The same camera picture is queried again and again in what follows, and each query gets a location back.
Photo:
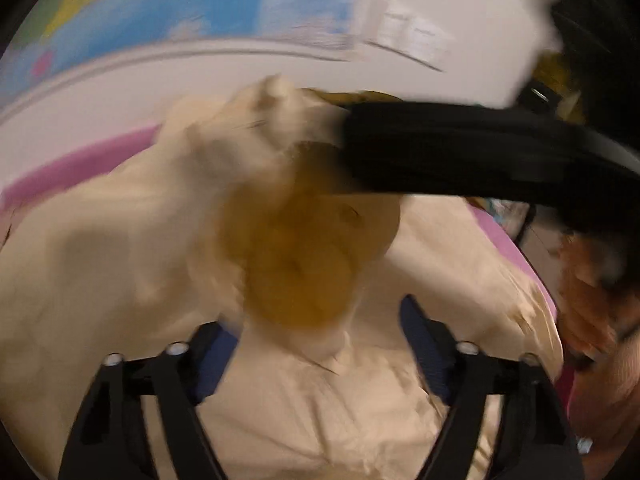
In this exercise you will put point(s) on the white wall outlet panel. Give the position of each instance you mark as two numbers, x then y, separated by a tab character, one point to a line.
407	32

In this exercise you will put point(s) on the wall map poster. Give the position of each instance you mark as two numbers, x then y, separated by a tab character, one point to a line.
175	0

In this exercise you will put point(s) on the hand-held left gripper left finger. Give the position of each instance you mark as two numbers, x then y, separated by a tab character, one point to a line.
215	360

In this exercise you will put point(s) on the pink bed sheet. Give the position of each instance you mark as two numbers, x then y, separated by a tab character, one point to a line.
50	175

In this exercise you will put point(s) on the person's right forearm pink sleeve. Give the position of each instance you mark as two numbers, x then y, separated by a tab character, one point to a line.
610	410

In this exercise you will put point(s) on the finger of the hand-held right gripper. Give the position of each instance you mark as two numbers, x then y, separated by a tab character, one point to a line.
450	150

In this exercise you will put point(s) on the olive brown jacket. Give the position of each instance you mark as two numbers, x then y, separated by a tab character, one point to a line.
300	260

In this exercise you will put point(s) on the person's right hand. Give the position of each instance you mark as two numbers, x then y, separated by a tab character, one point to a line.
595	305

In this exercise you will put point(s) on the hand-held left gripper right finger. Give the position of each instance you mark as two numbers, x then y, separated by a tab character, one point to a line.
425	355

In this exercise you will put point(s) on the cream large garment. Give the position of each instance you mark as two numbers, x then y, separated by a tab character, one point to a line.
125	260

